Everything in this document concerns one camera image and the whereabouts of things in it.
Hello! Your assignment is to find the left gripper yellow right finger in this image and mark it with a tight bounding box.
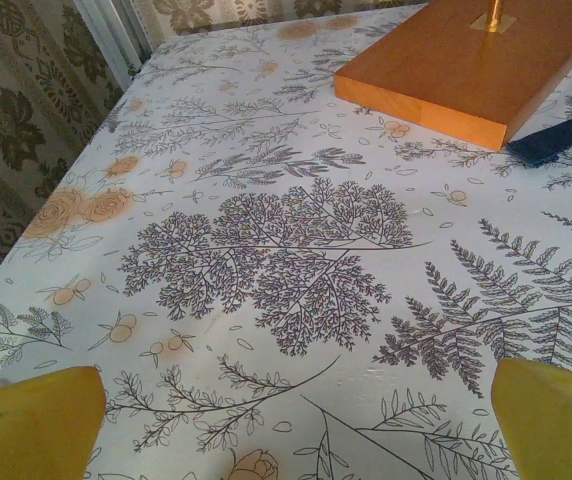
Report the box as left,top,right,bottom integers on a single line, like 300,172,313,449
491,357,572,480

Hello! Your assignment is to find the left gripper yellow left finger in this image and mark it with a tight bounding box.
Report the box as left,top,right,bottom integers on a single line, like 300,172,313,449
0,365,108,480

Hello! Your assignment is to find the navy blue backpack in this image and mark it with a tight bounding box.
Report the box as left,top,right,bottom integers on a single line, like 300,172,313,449
504,113,572,169

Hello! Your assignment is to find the orange wooden stand base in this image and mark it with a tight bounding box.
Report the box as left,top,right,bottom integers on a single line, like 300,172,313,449
333,0,572,151

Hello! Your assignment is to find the left aluminium corner post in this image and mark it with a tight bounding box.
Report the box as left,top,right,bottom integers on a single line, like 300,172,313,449
71,0,155,94

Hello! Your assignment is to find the gold wire glass stand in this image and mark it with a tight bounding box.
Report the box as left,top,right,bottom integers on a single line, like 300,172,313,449
470,0,517,36

